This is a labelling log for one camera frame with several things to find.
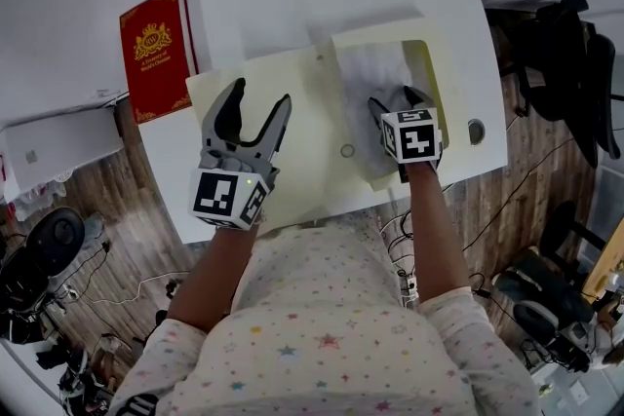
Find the white appliance box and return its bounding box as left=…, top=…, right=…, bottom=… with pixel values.
left=0, top=106, right=126, bottom=204

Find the yellow wooden board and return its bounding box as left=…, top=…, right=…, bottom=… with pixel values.
left=582, top=218, right=624, bottom=303

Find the person's star-print clothing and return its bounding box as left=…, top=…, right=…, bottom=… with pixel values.
left=106, top=213, right=540, bottom=416

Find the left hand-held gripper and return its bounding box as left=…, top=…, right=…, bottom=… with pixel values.
left=188, top=77, right=293, bottom=231

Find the pale yellow desk mat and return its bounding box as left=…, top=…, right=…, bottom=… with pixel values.
left=184, top=17, right=452, bottom=235

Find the white A4 paper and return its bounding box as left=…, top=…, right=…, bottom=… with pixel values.
left=331, top=38, right=440, bottom=177

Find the black round device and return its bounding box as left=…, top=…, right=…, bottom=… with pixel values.
left=26, top=208, right=87, bottom=279

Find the black floor cable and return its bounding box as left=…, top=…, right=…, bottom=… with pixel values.
left=462, top=138, right=576, bottom=252

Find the person's right forearm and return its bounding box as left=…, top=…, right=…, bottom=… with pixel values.
left=407, top=163, right=473, bottom=304

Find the white floor cable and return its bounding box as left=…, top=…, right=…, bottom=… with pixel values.
left=80, top=271, right=189, bottom=306

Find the black office chair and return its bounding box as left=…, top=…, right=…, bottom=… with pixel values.
left=485, top=0, right=623, bottom=170

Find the red hardcover book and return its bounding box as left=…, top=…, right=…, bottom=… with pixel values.
left=119, top=0, right=200, bottom=126

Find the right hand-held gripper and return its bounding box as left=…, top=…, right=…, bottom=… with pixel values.
left=368, top=85, right=445, bottom=184

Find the person's left forearm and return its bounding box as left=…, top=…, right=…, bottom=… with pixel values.
left=166, top=223, right=257, bottom=336

